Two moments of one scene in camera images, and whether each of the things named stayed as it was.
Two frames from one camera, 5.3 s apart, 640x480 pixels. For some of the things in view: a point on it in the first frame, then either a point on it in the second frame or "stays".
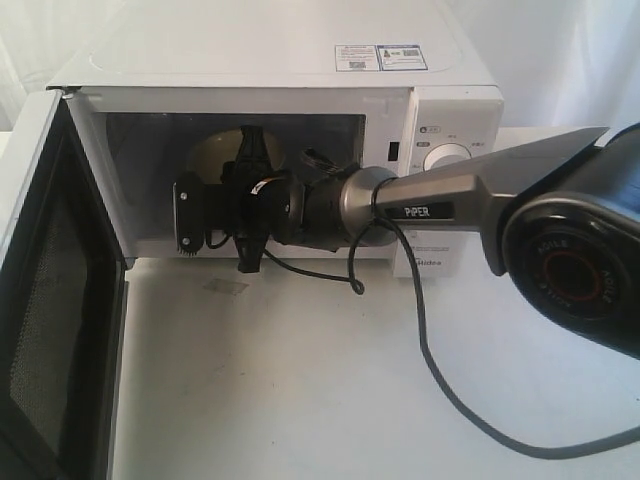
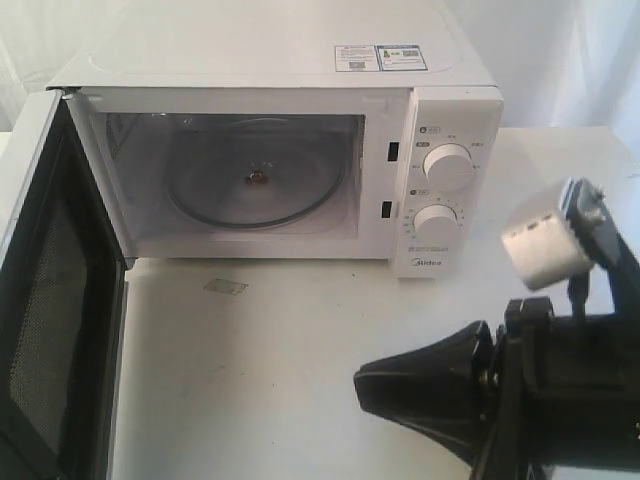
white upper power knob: x=444 y=155 stays
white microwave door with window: x=64 y=290 stays
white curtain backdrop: x=39 y=38 stays
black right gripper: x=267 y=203 -> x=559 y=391
